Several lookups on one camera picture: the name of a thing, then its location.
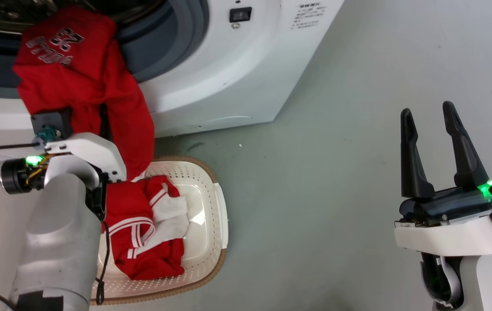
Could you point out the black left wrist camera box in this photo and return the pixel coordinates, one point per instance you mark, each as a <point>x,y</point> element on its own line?
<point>53,121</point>

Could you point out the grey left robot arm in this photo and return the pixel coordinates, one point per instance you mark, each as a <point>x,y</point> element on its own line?
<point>55,242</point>

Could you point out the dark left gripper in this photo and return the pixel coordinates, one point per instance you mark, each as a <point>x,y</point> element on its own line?
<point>12,175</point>

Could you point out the black door latch socket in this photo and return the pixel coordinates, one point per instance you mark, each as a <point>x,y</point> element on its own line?
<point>240,14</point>

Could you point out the red garment with white stripes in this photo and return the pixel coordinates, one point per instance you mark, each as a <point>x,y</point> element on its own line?
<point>129,207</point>

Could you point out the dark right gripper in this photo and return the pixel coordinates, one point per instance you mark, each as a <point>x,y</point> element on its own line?
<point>444,207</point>

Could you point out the grey rubber door gasket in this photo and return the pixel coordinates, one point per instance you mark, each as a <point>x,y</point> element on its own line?
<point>176,34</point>

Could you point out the cream perforated laundry basket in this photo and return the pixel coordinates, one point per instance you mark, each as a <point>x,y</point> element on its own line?
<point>207,216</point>

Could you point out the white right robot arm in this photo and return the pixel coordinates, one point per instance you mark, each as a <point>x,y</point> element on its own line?
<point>483,280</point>

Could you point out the round white filter cover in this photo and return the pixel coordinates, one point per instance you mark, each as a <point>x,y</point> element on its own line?
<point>220,122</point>

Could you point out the red jersey with number print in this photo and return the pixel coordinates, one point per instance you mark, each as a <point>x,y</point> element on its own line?
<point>81,77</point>

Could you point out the white front-load washing machine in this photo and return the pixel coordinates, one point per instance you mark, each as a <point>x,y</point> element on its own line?
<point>228,65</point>

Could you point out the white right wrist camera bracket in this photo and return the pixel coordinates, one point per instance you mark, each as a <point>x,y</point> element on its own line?
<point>444,237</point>

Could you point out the small printed text sticker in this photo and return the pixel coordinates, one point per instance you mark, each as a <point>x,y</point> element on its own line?
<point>310,16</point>

